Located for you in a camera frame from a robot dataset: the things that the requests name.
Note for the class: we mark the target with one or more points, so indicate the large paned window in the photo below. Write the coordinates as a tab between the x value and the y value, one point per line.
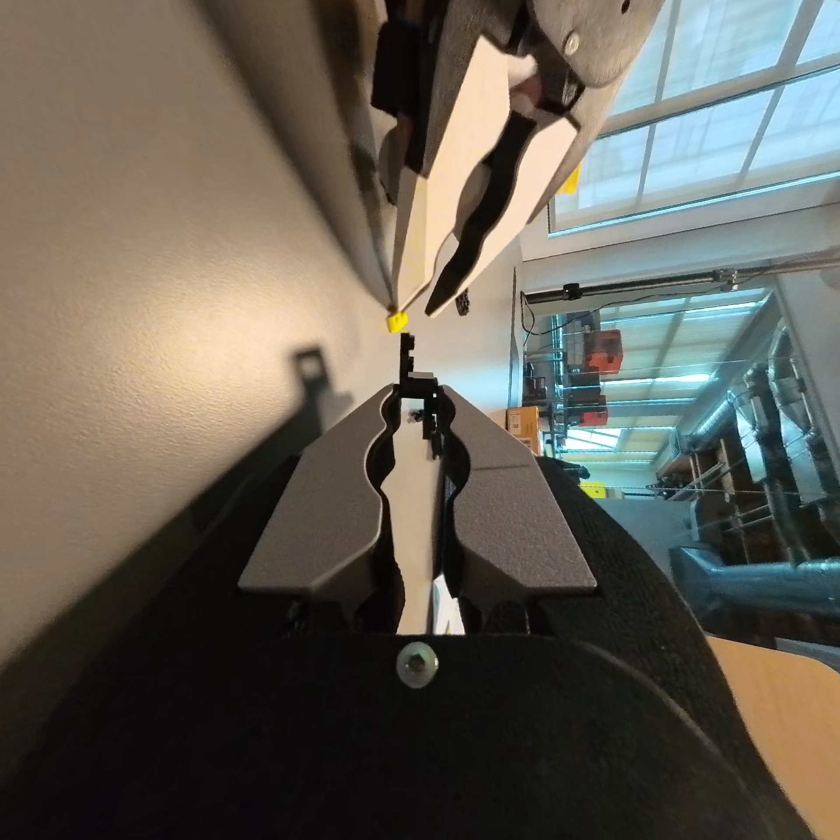
689	328
722	98

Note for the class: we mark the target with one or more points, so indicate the orange storage case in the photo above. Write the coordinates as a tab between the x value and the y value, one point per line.
604	351
589	410

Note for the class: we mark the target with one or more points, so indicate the yellow plastic bin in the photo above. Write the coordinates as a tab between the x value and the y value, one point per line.
569	182

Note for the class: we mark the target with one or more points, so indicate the open instruction booklet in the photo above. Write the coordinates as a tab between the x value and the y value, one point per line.
446	610

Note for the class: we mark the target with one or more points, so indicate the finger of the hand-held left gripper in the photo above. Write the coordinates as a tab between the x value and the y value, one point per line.
531	170
446	164

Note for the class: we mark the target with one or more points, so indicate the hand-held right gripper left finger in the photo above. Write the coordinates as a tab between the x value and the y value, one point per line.
315	525

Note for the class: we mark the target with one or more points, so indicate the orange lego box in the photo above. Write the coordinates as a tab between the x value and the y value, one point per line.
523	426

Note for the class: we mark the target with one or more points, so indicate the metal shelf rack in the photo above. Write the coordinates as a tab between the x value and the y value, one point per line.
544	380

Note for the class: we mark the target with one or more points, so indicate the black light stand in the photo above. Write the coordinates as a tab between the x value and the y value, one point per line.
569	291

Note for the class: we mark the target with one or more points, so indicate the black lego assembly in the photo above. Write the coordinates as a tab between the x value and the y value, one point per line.
417	390

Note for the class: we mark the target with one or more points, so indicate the round black lego piece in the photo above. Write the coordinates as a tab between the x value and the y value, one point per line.
464	302

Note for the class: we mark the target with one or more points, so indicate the silver ventilation duct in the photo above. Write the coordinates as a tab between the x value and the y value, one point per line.
754	577

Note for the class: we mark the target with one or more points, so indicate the small yellow lego brick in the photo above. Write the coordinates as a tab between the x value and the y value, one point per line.
396	321

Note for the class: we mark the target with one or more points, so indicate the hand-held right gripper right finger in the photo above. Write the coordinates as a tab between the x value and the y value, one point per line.
518	525

